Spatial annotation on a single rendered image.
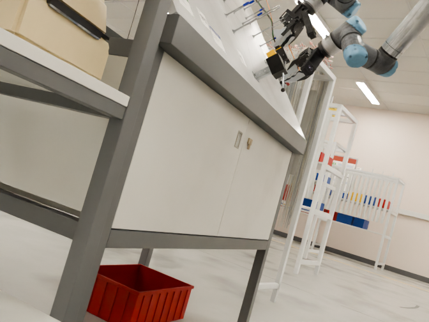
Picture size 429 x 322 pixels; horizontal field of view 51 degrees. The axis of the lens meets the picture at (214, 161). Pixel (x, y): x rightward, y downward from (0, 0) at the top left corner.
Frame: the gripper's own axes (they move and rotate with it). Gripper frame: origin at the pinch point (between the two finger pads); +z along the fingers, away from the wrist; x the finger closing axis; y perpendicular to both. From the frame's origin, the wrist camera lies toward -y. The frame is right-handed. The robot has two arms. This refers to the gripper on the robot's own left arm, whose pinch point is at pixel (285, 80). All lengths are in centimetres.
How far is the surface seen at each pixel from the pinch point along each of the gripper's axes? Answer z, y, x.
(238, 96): -11, -56, 19
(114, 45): -12, -81, 50
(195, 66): -19, -74, 34
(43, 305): 81, -92, 10
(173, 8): -26, -78, 46
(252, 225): 30, -43, -27
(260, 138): 6.6, -34.0, -3.0
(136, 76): -21, -96, 42
